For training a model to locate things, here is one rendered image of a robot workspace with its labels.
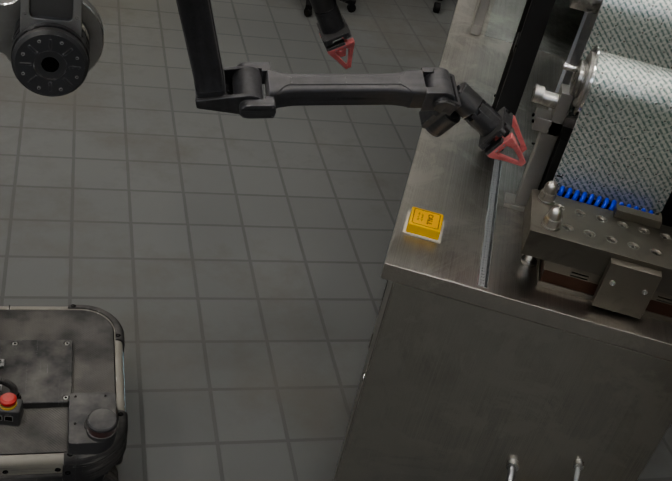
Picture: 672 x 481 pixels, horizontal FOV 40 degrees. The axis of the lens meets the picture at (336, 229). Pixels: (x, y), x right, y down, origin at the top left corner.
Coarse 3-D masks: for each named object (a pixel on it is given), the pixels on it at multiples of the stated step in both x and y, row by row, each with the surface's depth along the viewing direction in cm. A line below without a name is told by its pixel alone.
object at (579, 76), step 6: (582, 60) 185; (582, 66) 184; (576, 72) 187; (582, 72) 183; (576, 78) 185; (582, 78) 184; (570, 84) 190; (576, 84) 184; (582, 84) 184; (570, 90) 188; (576, 90) 185; (576, 96) 187
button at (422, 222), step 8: (416, 208) 197; (416, 216) 194; (424, 216) 195; (432, 216) 195; (440, 216) 196; (408, 224) 192; (416, 224) 192; (424, 224) 192; (432, 224) 193; (440, 224) 194; (416, 232) 192; (424, 232) 192; (432, 232) 192
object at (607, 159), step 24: (576, 120) 186; (600, 120) 184; (576, 144) 188; (600, 144) 187; (624, 144) 186; (648, 144) 185; (576, 168) 191; (600, 168) 190; (624, 168) 189; (648, 168) 188; (600, 192) 193; (624, 192) 192; (648, 192) 191
